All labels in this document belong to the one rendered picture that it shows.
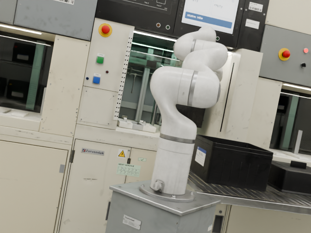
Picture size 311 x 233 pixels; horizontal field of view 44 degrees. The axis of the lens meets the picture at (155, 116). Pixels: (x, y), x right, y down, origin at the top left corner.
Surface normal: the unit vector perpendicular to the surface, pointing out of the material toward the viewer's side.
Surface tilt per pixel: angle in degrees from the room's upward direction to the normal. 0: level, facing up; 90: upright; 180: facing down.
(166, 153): 90
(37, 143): 90
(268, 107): 90
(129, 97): 90
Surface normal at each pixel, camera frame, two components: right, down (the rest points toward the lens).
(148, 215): -0.55, -0.06
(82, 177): 0.27, 0.11
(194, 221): 0.82, 0.18
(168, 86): -0.15, 0.08
